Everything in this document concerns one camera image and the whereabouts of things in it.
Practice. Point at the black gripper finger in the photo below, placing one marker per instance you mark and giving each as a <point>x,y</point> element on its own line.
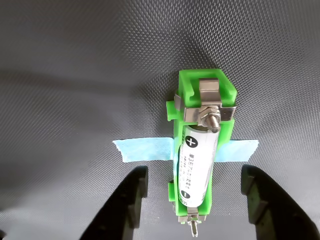
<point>272,212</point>
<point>125,200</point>

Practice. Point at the white AA battery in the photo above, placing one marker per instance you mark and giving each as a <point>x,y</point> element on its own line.
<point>197,162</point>

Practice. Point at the green battery holder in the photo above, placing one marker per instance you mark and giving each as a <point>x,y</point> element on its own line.
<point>186,80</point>

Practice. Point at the blue masking tape strip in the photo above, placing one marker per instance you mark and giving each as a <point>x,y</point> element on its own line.
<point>145,148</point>

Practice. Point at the dark grey textured mat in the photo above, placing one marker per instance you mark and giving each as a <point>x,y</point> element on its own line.
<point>75,75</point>

